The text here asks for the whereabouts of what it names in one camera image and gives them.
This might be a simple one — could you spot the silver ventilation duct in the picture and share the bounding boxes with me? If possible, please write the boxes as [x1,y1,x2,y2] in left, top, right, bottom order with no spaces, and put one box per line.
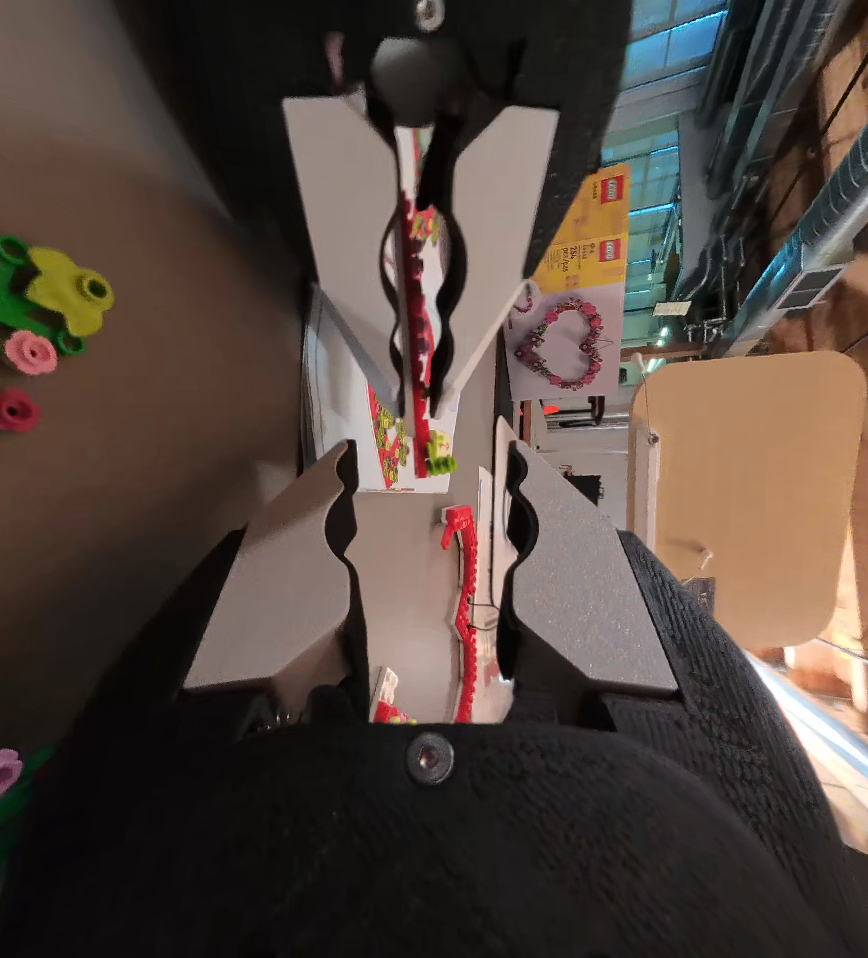
[729,71,868,319]

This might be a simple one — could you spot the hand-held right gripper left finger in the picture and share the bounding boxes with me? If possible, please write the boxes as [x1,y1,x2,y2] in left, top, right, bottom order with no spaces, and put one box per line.
[183,440,371,693]

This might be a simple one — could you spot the small white and red lego piece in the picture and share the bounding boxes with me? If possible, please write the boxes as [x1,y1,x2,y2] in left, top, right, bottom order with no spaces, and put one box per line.
[368,666,418,724]

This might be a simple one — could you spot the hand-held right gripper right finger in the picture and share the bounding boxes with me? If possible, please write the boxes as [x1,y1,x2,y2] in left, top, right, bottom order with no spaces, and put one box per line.
[495,442,680,701]

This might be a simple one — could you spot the cream round-cornered table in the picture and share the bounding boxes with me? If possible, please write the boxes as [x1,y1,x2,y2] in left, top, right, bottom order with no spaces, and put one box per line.
[626,350,868,651]

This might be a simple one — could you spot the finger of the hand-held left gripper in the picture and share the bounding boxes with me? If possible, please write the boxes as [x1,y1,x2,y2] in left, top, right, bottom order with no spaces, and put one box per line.
[419,105,561,420]
[282,93,406,418]

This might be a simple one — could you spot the yellow and white lego box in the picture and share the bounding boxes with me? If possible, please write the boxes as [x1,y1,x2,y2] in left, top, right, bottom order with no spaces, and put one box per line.
[503,165,633,401]

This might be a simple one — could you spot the red lego half heart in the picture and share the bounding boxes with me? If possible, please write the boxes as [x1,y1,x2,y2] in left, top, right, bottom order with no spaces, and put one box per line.
[440,505,481,724]

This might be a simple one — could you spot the red lego strip with flowers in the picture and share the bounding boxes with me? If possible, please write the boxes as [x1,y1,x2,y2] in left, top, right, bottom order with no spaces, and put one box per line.
[395,127,459,480]

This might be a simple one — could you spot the lego instruction booklet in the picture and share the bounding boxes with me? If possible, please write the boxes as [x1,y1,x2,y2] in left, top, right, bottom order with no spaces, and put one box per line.
[301,284,496,496]

